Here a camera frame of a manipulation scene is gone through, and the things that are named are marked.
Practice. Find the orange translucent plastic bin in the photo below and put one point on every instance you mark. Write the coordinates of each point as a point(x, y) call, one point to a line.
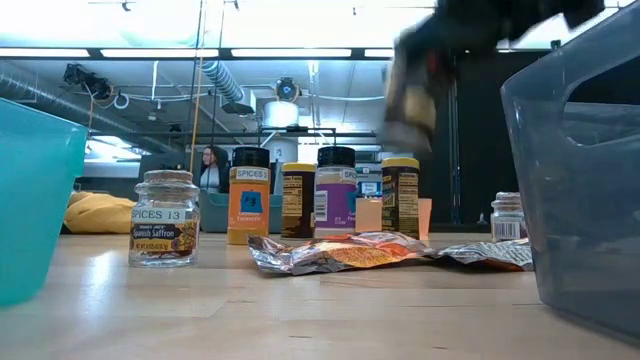
point(368, 215)

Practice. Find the person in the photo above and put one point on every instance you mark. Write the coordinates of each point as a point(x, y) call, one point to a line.
point(212, 175)

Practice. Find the black-lid orange-label turmeric jar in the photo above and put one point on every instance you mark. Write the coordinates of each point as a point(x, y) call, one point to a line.
point(248, 210)

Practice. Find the grey translucent plastic bin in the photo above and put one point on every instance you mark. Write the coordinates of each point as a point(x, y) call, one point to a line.
point(580, 210)

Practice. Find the yellow cloth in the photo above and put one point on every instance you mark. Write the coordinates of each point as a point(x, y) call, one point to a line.
point(100, 215)

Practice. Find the blue-grey plastic bin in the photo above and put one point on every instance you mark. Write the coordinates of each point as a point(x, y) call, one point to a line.
point(214, 212)

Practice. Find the black-lid purple-label spice jar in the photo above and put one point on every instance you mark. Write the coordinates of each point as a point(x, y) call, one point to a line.
point(334, 200)

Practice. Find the black partition wall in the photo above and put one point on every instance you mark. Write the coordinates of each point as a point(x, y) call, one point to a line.
point(480, 150)

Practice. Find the orange foil spice packet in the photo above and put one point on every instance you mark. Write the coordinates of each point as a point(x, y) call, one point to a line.
point(345, 254)

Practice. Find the flexible ribbed duct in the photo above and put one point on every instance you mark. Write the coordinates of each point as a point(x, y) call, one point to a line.
point(222, 80)

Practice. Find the large silver ceiling duct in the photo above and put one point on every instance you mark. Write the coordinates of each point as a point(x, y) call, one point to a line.
point(50, 102)

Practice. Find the small cork-top saffron jar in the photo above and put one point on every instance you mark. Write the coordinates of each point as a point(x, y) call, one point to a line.
point(164, 225)

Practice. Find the round black ceiling device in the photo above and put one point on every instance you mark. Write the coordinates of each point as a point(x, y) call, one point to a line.
point(287, 89)

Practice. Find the white cylindrical tank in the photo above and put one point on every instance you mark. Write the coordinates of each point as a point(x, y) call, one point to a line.
point(280, 115)

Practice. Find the silver foil packet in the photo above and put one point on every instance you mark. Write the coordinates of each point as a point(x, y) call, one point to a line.
point(485, 254)

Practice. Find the small cork-top glass jar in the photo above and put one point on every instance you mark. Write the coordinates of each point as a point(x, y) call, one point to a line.
point(507, 215)

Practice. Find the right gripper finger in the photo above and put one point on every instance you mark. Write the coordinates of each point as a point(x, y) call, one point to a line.
point(425, 50)

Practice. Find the black hanging ceiling device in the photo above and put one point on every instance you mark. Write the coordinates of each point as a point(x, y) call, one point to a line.
point(87, 80)

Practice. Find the teal plastic bin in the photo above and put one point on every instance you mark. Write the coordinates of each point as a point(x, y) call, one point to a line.
point(35, 200)

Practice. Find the dark grey cabinet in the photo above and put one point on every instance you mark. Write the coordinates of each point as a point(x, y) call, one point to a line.
point(165, 162)

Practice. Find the blue sign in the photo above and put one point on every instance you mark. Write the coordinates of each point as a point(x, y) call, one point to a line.
point(370, 188)

